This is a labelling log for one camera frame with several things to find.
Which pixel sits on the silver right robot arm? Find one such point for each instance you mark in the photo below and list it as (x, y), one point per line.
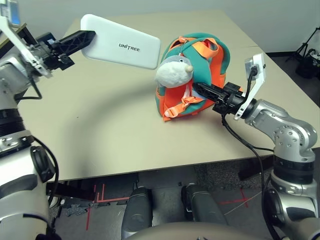
(287, 130)

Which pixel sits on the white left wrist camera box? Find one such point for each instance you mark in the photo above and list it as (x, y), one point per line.
(15, 37)

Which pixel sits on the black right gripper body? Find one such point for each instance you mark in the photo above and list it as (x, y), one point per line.
(230, 98)

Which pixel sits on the dark robot leg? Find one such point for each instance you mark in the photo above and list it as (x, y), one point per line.
(137, 210)
(202, 207)

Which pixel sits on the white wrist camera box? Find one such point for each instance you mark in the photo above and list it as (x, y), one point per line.
(15, 37)
(258, 67)

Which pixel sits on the black bag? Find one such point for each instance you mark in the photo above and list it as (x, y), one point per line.
(307, 68)

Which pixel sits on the grey robot torso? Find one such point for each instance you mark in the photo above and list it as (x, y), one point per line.
(187, 232)

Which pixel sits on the dark robot right leg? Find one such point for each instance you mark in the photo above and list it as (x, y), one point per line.
(202, 207)

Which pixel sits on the black tripod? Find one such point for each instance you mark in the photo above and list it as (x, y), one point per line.
(305, 45)

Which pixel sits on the grey white plush toy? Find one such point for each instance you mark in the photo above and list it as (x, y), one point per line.
(172, 73)

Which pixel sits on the dark robot left leg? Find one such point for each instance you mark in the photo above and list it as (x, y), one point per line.
(137, 210)

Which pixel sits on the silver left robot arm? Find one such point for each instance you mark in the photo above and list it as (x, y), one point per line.
(15, 200)

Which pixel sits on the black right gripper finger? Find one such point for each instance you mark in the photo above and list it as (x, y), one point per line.
(208, 92)

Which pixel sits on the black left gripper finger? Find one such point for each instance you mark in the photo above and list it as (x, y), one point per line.
(77, 41)

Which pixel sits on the teal and orange backpack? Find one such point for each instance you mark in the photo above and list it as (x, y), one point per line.
(200, 67)

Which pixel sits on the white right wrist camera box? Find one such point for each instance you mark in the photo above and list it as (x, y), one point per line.
(258, 67)

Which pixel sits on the white Unitree pencil case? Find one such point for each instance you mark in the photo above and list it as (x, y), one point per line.
(120, 42)

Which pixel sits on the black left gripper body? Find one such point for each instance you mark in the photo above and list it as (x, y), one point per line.
(53, 53)

